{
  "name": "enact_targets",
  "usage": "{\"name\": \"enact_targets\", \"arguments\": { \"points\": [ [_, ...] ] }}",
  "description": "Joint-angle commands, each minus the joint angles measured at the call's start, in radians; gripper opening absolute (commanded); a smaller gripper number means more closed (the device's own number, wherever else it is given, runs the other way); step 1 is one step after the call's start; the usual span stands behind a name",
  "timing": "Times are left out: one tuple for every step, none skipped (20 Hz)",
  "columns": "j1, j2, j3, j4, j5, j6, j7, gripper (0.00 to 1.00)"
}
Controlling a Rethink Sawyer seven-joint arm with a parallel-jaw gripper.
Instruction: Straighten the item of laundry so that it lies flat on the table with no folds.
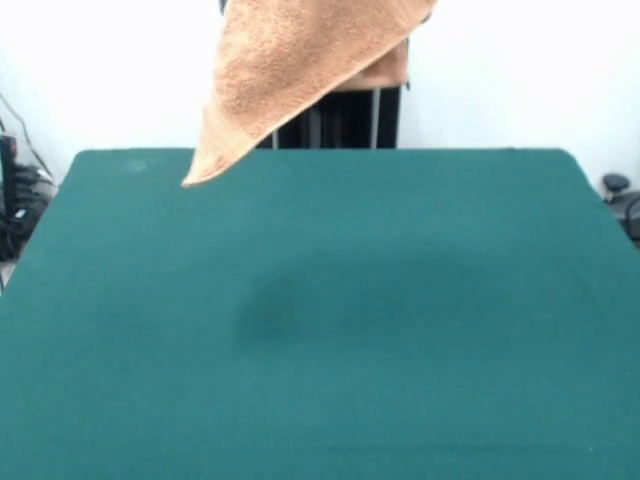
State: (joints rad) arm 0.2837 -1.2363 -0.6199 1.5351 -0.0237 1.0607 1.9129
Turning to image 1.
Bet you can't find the peach terry towel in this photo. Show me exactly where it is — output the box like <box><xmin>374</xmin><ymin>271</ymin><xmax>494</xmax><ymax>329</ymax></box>
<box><xmin>180</xmin><ymin>0</ymin><xmax>442</xmax><ymax>189</ymax></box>

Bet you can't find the dark green table cloth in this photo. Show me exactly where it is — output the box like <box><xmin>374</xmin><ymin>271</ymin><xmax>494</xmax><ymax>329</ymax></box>
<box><xmin>0</xmin><ymin>147</ymin><xmax>640</xmax><ymax>480</ymax></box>

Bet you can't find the black office chair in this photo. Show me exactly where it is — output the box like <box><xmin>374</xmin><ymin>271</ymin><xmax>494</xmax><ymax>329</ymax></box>
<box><xmin>601</xmin><ymin>172</ymin><xmax>640</xmax><ymax>251</ymax></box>

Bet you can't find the black bag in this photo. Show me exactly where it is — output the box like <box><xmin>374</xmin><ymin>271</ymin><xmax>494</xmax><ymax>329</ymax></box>
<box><xmin>0</xmin><ymin>203</ymin><xmax>39</xmax><ymax>262</ymax></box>

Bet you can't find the black box with red mark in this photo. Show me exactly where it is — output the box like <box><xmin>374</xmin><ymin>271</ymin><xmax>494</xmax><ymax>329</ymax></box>
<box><xmin>0</xmin><ymin>133</ymin><xmax>20</xmax><ymax>221</ymax></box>

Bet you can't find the black robot pedestal with handle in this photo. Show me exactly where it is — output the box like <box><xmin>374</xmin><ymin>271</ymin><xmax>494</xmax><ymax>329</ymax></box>
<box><xmin>218</xmin><ymin>0</ymin><xmax>433</xmax><ymax>150</ymax></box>

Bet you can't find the black cable bundle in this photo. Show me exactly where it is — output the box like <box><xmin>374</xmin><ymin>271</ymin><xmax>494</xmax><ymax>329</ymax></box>
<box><xmin>12</xmin><ymin>163</ymin><xmax>57</xmax><ymax>202</ymax></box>

